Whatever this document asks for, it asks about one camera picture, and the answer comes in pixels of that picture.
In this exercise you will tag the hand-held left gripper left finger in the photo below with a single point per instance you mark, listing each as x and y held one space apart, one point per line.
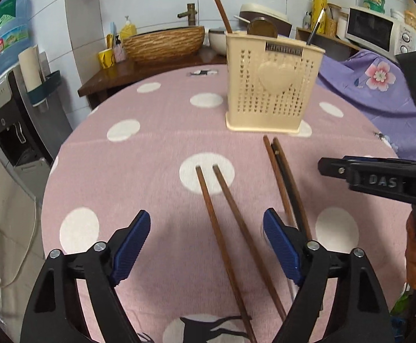
131 246

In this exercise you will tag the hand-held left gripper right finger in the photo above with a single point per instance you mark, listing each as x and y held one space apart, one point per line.
282 250

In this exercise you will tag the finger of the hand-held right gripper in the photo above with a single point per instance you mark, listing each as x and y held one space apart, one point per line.
336 166
379 182

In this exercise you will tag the beige plastic utensil holder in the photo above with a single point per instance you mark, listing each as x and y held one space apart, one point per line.
275 89

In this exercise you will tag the purple floral cloth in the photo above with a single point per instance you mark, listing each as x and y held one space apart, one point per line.
372 96

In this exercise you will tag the orange lidded jar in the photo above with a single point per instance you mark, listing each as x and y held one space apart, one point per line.
410 19

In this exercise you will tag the white microwave oven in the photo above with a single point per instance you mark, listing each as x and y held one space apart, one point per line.
375 30

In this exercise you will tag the small white jar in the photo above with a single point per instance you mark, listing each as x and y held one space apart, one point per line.
396 14

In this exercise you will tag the wooden shelf box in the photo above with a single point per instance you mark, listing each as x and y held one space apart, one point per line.
332 43

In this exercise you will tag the white canister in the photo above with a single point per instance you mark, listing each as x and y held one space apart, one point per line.
342 25

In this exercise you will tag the beige cloth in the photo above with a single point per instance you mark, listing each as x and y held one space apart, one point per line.
4 239

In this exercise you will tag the yellow wrap roll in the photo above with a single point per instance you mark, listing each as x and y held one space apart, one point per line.
319 3

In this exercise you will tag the grey water dispenser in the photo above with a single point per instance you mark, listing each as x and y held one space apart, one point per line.
15 125

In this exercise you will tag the white and brown rice cooker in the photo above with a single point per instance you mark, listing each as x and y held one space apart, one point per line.
265 11

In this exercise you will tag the dark wooden counter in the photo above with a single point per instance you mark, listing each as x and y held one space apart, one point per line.
122 75

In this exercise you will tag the cream pot with glass lid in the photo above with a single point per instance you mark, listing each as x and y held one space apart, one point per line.
216 39

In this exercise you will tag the white rice paddle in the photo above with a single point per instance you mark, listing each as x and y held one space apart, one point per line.
241 18

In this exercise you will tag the teal cup holder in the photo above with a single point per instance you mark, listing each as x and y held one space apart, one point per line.
47 85

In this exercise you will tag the yellow cup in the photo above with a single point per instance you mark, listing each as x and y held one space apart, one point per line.
105 59

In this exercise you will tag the pink floral pump bottle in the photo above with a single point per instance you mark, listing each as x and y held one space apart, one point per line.
119 54

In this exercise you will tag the woven brown basin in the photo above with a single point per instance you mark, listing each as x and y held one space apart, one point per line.
165 44

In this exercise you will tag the white paper cup sleeve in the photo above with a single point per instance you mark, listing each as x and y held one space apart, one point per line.
31 68

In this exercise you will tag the bamboo style faucet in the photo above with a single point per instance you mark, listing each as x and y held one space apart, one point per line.
190 14

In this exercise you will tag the blue toothbrush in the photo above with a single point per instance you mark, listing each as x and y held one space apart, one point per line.
112 34

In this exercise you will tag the yellow soap pump bottle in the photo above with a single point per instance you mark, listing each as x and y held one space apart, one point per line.
128 30

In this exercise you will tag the blue water jug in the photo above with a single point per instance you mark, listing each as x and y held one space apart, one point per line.
4 32

